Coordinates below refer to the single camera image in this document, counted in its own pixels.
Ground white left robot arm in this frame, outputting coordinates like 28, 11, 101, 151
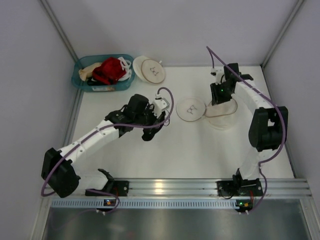
41, 94, 170, 198

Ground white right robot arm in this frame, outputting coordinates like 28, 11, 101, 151
210, 63, 289, 181

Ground white bra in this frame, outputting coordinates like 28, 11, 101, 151
118, 57, 132, 82

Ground red bra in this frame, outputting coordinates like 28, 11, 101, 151
92, 57, 126, 85

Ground beige bra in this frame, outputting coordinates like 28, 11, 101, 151
78, 62, 102, 82

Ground teal plastic basket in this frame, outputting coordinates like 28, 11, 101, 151
71, 54, 136, 92

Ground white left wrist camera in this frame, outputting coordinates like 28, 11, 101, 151
152, 93, 170, 118

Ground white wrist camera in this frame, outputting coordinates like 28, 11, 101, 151
152, 93, 170, 118
210, 68, 225, 85

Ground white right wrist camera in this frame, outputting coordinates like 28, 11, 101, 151
210, 68, 225, 85

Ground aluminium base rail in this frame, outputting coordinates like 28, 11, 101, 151
41, 177, 312, 198

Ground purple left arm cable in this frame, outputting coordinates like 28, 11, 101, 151
40, 86, 176, 216

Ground perforated cable duct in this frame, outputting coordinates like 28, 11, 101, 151
51, 198, 252, 210

